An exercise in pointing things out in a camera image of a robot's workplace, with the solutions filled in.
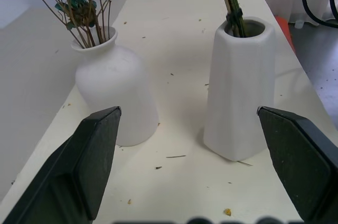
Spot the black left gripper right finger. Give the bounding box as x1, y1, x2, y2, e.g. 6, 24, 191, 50
257, 106, 338, 224

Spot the orange object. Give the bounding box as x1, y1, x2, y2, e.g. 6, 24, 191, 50
274, 15, 296, 53

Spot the green stemmed flower bouquet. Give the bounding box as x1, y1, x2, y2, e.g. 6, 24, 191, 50
216, 0, 247, 38

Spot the round white ceramic vase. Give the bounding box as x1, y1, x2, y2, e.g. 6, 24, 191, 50
70, 26, 159, 147

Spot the dried brown twig bouquet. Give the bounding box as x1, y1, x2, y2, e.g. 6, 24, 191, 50
16, 0, 123, 50

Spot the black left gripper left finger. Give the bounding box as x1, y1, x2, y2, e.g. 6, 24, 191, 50
0, 106, 122, 224

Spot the angular white ceramic vase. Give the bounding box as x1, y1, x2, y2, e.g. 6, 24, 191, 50
203, 16, 277, 162

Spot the black cable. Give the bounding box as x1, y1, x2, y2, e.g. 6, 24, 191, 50
302, 0, 338, 30

